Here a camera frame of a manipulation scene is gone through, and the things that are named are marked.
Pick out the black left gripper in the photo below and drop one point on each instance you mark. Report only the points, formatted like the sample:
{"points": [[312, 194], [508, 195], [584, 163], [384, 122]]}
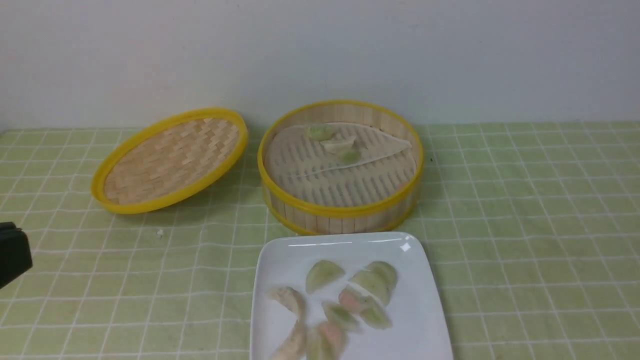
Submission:
{"points": [[15, 253]]}

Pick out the white dumpling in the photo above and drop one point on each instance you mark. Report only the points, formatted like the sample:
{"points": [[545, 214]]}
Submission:
{"points": [[338, 145], [293, 346]]}

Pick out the pink dumpling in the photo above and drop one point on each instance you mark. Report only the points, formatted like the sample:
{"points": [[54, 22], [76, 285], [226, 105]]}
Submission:
{"points": [[353, 301]]}

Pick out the white square plate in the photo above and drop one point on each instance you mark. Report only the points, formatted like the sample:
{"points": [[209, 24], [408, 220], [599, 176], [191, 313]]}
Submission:
{"points": [[419, 330]]}

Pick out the beige dumpling plate left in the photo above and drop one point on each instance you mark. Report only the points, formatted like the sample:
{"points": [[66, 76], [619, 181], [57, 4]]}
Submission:
{"points": [[290, 299]]}

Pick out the green dumpling plate top left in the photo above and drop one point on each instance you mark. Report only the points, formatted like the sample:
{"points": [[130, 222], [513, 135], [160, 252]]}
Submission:
{"points": [[321, 274]]}

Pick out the green dumpling plate bottom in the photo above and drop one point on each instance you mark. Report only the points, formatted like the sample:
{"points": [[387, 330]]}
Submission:
{"points": [[318, 346]]}

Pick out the pink dumpling plate bottom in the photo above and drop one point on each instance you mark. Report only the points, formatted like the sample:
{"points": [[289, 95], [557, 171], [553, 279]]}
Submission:
{"points": [[335, 336]]}

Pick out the green dumpling plate centre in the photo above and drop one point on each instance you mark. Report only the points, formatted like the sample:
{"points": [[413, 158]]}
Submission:
{"points": [[340, 316]]}

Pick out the green dumpling plate top right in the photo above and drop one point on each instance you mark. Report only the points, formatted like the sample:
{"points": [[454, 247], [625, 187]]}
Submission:
{"points": [[386, 271]]}

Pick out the yellow rimmed bamboo steamer lid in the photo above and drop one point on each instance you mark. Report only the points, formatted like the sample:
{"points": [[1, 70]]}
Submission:
{"points": [[170, 161]]}

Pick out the white steamer liner paper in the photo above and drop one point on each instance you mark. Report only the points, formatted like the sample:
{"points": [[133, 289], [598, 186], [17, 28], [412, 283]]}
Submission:
{"points": [[303, 169]]}

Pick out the yellow rimmed bamboo steamer basket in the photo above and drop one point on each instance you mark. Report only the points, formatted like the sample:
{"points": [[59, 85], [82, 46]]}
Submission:
{"points": [[309, 219]]}

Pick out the green dumpling in steamer back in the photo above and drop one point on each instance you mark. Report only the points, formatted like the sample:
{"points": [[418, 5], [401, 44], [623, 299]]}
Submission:
{"points": [[320, 132]]}

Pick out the green dumpling in steamer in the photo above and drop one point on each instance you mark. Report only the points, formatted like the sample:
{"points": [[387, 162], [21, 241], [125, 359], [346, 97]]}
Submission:
{"points": [[349, 156], [320, 132]]}

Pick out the green dumpling in steamer centre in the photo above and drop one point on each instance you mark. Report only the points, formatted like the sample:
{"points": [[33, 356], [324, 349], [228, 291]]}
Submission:
{"points": [[349, 156]]}

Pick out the green checkered tablecloth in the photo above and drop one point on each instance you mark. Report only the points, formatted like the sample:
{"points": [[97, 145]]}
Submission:
{"points": [[531, 230]]}

